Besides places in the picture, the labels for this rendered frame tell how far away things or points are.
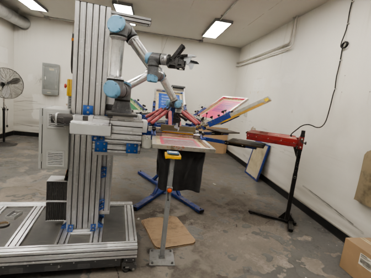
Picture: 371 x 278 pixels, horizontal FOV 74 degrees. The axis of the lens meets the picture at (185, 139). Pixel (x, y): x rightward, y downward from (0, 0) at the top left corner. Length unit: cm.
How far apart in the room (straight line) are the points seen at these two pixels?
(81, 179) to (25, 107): 555
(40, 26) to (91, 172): 580
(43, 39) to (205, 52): 413
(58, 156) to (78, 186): 31
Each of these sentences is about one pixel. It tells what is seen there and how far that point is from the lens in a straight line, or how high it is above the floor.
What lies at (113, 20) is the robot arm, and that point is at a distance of 183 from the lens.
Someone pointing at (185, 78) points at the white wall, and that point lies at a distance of 696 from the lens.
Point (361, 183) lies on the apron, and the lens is 323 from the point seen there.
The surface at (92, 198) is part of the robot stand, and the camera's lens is 227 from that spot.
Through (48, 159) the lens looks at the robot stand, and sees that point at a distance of 216.
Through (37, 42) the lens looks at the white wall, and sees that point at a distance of 754.
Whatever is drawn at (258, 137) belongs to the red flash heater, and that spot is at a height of 106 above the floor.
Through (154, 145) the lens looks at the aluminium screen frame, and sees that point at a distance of 220.
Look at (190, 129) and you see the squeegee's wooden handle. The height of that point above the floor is 108.
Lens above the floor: 141
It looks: 9 degrees down
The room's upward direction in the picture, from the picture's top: 7 degrees clockwise
